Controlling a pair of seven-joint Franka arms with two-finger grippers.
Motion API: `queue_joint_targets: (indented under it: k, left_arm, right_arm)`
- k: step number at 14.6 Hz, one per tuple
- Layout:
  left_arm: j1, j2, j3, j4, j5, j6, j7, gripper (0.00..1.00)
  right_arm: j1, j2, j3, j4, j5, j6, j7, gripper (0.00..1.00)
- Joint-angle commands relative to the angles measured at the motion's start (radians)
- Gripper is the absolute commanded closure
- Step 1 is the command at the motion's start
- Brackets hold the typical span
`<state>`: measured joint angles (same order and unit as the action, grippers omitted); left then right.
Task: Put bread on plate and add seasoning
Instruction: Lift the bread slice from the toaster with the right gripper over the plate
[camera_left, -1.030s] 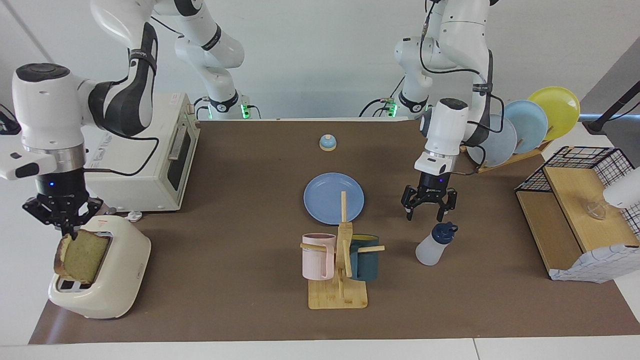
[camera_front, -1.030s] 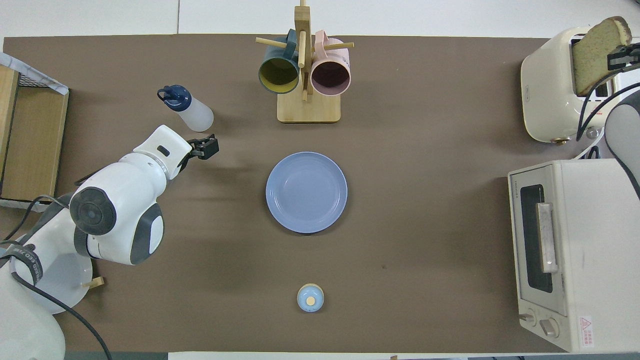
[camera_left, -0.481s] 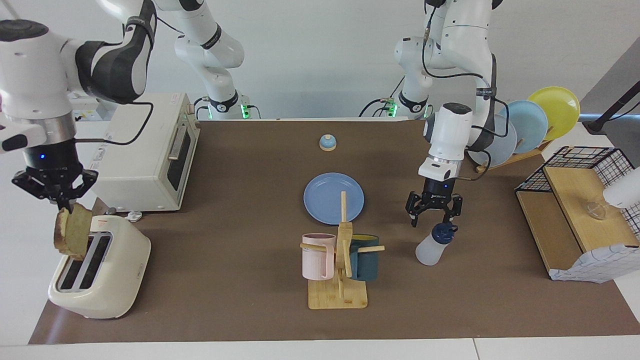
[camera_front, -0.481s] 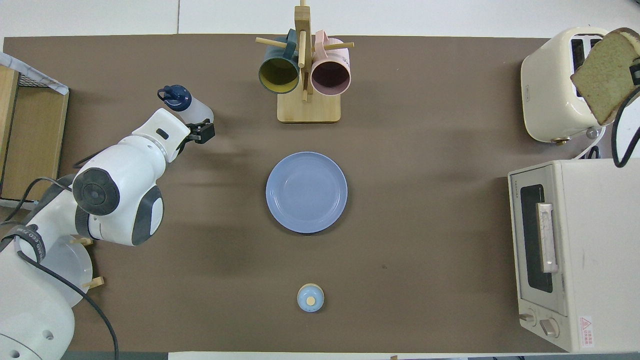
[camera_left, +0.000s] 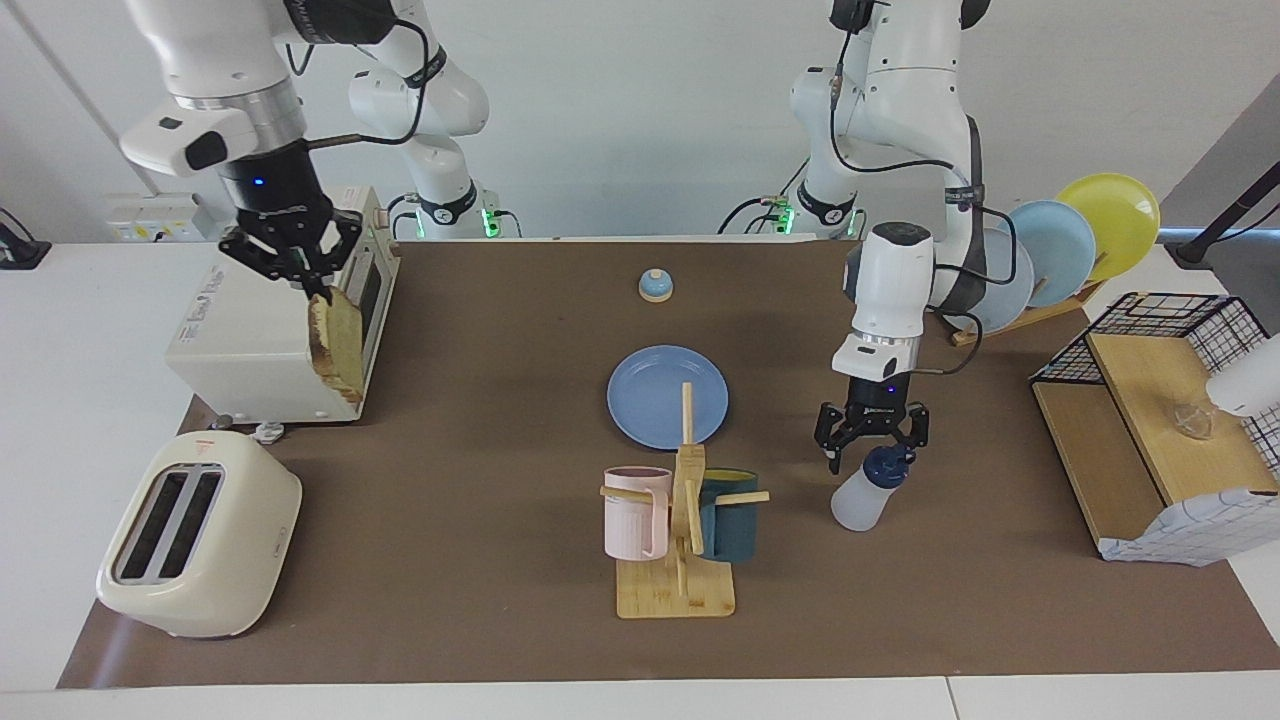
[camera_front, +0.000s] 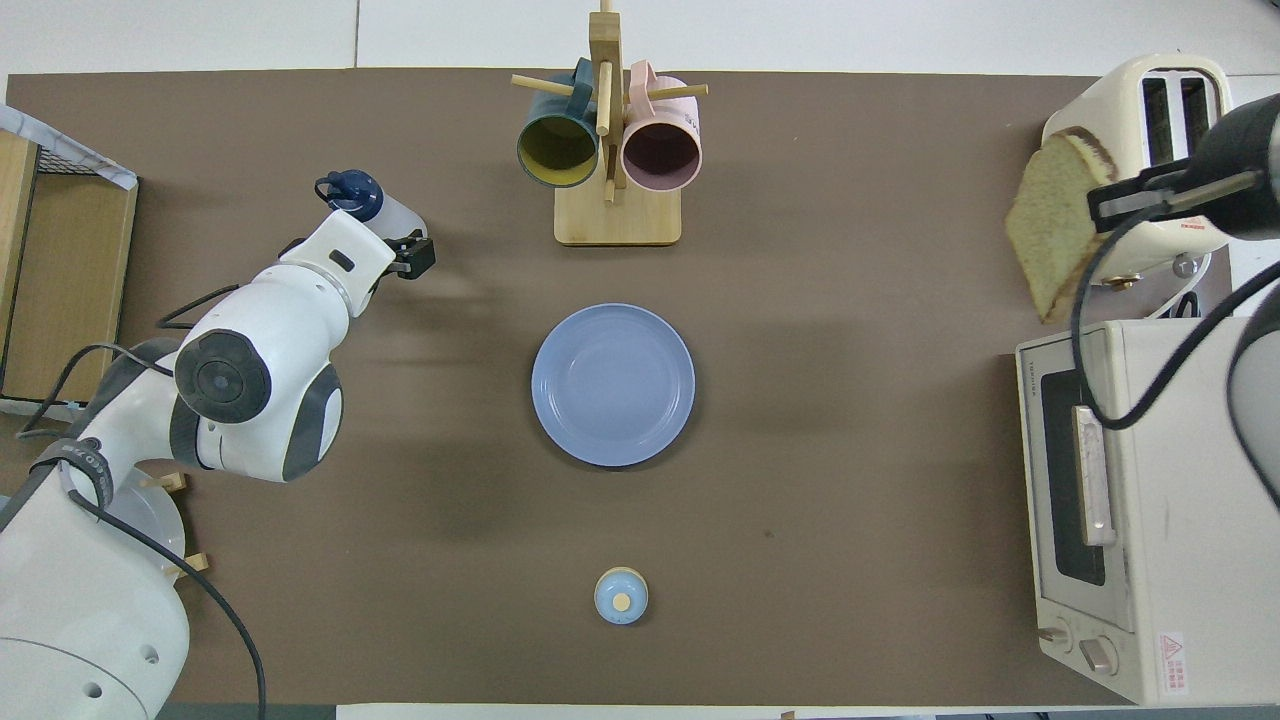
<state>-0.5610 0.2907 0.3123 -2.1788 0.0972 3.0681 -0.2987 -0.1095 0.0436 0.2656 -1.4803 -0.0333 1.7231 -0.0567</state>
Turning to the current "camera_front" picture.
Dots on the periwinkle blue plate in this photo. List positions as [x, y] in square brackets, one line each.
[612, 385]

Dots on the white toaster oven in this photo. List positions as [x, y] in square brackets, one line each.
[1180, 560]

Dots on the brown table mat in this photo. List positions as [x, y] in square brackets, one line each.
[800, 450]

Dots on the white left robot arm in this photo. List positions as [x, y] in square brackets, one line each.
[270, 330]

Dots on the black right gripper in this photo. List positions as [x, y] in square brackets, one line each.
[1250, 140]

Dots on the squeeze bottle with navy cap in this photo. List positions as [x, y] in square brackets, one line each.
[350, 195]

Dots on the toasted bread slice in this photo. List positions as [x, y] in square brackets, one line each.
[1050, 230]

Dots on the white paper sheet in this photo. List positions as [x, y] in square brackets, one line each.
[30, 409]

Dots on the pale grey plate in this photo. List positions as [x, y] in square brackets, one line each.
[165, 525]

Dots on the wooden mug tree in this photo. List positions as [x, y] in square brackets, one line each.
[618, 215]

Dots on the dark teal mug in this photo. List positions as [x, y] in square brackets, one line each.
[557, 150]

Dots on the wooden plate rack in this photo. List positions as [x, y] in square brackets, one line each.
[195, 563]

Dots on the cream toaster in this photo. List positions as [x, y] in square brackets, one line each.
[1125, 90]

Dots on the pink mug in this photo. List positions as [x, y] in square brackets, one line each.
[660, 150]

